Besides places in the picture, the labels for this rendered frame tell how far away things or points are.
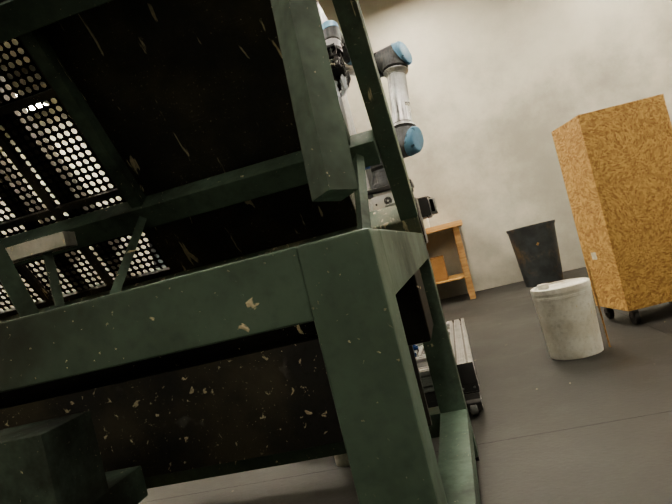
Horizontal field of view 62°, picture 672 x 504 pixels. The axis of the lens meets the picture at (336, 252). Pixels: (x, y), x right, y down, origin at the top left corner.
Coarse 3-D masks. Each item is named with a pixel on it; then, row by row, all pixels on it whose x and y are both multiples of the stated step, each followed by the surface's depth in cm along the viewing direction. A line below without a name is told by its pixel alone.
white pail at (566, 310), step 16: (544, 288) 292; (560, 288) 280; (576, 288) 279; (544, 304) 286; (560, 304) 281; (576, 304) 279; (592, 304) 284; (544, 320) 289; (560, 320) 282; (576, 320) 279; (592, 320) 282; (544, 336) 296; (560, 336) 283; (576, 336) 280; (592, 336) 281; (560, 352) 285; (576, 352) 281; (592, 352) 280
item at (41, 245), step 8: (64, 232) 150; (72, 232) 153; (32, 240) 151; (40, 240) 151; (48, 240) 150; (56, 240) 150; (64, 240) 150; (72, 240) 153; (8, 248) 153; (16, 248) 152; (24, 248) 152; (32, 248) 152; (40, 248) 151; (48, 248) 151; (56, 248) 150; (64, 248) 154; (16, 256) 153; (24, 256) 152; (32, 256) 154
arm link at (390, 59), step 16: (384, 48) 254; (400, 48) 249; (384, 64) 253; (400, 64) 249; (400, 80) 249; (400, 96) 248; (400, 112) 246; (400, 128) 243; (416, 128) 243; (400, 144) 243; (416, 144) 242
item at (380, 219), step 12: (372, 216) 194; (384, 216) 192; (396, 216) 190; (420, 216) 197; (348, 228) 193; (384, 228) 188; (396, 228) 188; (408, 228) 188; (420, 228) 188; (312, 240) 195; (264, 252) 198; (216, 264) 202; (168, 276) 207; (72, 300) 215; (84, 300) 213
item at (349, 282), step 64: (256, 256) 66; (320, 256) 64; (384, 256) 70; (64, 320) 71; (128, 320) 69; (192, 320) 67; (256, 320) 66; (320, 320) 64; (384, 320) 63; (0, 384) 73; (64, 384) 141; (128, 384) 193; (192, 384) 188; (256, 384) 184; (320, 384) 180; (384, 384) 63; (448, 384) 189; (0, 448) 144; (64, 448) 148; (128, 448) 194; (192, 448) 189; (256, 448) 184; (320, 448) 198; (384, 448) 63; (448, 448) 156
